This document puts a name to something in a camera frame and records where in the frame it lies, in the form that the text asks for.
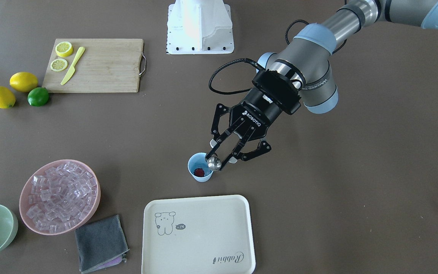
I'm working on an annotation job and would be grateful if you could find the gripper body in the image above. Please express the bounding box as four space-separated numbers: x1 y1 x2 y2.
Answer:
229 88 282 139

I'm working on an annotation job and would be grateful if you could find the black silver muddler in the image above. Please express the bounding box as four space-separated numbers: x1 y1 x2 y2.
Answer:
207 155 222 171

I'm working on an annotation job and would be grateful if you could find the blue plastic cup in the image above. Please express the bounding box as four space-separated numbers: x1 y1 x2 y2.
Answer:
187 152 213 182

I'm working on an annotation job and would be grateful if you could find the red strawberry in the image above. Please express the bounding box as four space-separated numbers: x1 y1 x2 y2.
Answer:
193 168 205 178

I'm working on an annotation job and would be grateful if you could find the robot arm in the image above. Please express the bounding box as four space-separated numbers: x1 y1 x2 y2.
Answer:
205 0 438 170

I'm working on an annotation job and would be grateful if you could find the pink bowl of ice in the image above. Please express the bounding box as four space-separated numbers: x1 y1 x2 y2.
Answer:
19 159 101 236

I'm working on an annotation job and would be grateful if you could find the beige rabbit tray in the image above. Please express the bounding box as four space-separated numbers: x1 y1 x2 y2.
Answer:
141 194 257 274

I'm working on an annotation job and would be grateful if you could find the wooden cutting board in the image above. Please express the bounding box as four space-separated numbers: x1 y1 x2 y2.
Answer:
41 38 146 93

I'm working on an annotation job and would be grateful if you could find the yellow plastic knife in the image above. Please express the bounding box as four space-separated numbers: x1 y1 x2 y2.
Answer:
60 46 86 85

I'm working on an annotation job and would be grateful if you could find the grey folded cloth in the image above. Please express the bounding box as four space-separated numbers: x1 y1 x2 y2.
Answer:
75 214 129 274

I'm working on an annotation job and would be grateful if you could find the lemon half slice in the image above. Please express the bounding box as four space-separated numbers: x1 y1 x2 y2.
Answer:
54 41 73 57

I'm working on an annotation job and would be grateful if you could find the green lime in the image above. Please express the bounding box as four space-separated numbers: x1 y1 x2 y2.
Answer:
27 87 50 107

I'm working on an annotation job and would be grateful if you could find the yellow lemon upper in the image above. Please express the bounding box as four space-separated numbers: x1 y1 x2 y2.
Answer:
10 72 38 92

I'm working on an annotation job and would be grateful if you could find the yellow lemon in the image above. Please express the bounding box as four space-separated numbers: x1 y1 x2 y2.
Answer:
0 86 16 109
10 72 38 92

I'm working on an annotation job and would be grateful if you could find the yellow lemon lower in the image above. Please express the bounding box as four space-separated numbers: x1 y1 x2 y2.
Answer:
0 86 16 109

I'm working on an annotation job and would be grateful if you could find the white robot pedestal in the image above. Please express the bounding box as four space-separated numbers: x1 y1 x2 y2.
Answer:
166 0 235 54

